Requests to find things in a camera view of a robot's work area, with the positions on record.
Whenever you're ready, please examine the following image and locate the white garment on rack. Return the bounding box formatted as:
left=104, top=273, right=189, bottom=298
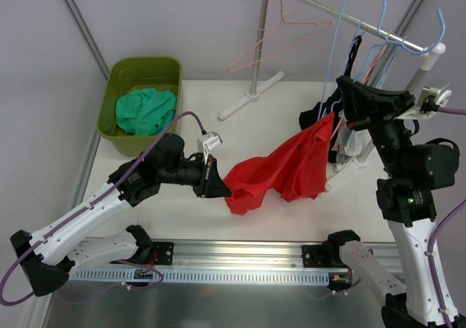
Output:
left=328, top=112, right=374, bottom=172

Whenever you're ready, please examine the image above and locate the white slotted cable duct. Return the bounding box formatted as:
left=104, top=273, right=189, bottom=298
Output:
left=72, top=266, right=330, bottom=286

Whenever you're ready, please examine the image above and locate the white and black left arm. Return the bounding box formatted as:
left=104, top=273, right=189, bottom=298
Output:
left=10, top=132, right=231, bottom=297

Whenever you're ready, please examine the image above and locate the red tank top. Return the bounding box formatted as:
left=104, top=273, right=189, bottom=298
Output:
left=224, top=114, right=334, bottom=216

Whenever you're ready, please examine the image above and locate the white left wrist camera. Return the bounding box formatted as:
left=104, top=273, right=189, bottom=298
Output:
left=197, top=131, right=223, bottom=164

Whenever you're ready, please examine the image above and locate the green tank top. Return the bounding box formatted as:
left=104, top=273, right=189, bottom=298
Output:
left=115, top=88, right=177, bottom=136

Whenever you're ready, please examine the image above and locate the black tank top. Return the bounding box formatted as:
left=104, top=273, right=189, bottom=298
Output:
left=299, top=35, right=363, bottom=163

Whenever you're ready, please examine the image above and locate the silver and white clothes rack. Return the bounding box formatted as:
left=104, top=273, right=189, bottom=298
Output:
left=218, top=0, right=446, bottom=192

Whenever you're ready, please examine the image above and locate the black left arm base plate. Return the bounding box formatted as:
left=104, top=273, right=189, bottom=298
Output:
left=147, top=241, right=175, bottom=266

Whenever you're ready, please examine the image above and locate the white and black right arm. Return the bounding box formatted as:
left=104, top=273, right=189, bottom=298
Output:
left=322, top=76, right=465, bottom=327

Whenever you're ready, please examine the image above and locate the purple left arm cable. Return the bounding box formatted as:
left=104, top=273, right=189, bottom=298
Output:
left=0, top=110, right=205, bottom=307

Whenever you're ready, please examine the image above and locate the olive green plastic basket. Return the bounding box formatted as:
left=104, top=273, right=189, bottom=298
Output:
left=97, top=57, right=182, bottom=157

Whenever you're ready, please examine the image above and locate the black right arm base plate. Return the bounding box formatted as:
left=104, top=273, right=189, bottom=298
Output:
left=301, top=243, right=347, bottom=268

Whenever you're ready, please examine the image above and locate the pink wire hanger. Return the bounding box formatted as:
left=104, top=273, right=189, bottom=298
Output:
left=226, top=0, right=333, bottom=74
left=331, top=35, right=397, bottom=141

